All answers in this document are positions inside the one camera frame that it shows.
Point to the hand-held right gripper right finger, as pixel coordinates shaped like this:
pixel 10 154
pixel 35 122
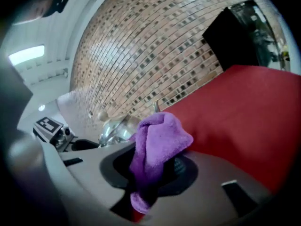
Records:
pixel 202 204

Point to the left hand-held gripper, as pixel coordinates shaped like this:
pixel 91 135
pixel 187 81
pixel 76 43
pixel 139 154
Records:
pixel 50 129

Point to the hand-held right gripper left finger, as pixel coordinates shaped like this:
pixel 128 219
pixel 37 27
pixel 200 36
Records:
pixel 89 173

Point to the silver metal kettle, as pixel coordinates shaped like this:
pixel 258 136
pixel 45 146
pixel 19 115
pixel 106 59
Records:
pixel 117 131

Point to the purple cloth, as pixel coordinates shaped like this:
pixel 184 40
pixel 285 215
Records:
pixel 160 140

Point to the small round ceiling light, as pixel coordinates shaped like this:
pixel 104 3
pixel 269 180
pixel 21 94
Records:
pixel 41 107

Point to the red fabric surface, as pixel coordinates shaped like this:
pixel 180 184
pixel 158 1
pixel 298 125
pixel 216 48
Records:
pixel 240 116

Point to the rectangular ceiling light panel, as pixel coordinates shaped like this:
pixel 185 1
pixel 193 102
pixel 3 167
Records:
pixel 27 55

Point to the person's face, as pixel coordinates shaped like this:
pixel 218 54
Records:
pixel 41 5

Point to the black flat panel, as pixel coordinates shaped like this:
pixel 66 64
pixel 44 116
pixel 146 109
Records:
pixel 231 41

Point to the glass window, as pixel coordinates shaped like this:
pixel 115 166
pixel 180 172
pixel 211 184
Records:
pixel 265 32

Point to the black head-worn camera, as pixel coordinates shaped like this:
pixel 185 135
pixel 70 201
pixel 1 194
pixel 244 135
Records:
pixel 58 1

